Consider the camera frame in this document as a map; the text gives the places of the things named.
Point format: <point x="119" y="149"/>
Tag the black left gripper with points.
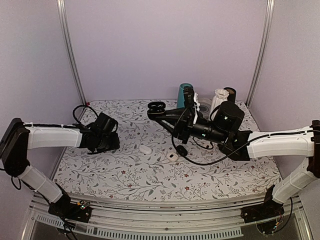
<point x="115" y="145"/>

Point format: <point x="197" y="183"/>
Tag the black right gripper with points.
<point x="183" y="125"/>

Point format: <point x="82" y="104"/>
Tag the black earbud charging case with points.
<point x="156" y="108"/>

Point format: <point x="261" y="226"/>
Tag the white earbud charging case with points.
<point x="145" y="149"/>

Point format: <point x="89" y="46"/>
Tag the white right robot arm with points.
<point x="247" y="145"/>

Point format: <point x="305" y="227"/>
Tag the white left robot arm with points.
<point x="21" y="138"/>

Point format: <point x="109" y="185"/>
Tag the cream case with black oval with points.
<point x="171" y="156"/>

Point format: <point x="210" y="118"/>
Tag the teal tall vase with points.
<point x="180" y="97"/>

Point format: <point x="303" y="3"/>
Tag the clear tape roll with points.
<point x="205" y="107"/>

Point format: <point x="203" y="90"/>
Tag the floral patterned table mat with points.
<point x="128" y="174"/>

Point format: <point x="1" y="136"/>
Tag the white ribbed vase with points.
<point x="221" y="95"/>

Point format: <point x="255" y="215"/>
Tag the black cylinder vase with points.
<point x="231" y="94"/>

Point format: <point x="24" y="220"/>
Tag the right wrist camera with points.
<point x="191" y="102"/>

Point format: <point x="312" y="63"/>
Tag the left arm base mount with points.
<point x="64" y="208"/>

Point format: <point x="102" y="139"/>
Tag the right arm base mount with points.
<point x="265" y="210"/>

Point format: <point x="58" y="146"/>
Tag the aluminium frame post left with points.
<point x="62" y="13"/>

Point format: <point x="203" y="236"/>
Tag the aluminium frame post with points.
<point x="62" y="13"/>
<point x="268" y="18"/>

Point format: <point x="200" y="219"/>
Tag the aluminium front rail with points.
<point x="217" y="219"/>

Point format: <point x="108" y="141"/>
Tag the aluminium frame post right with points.
<point x="268" y="18"/>

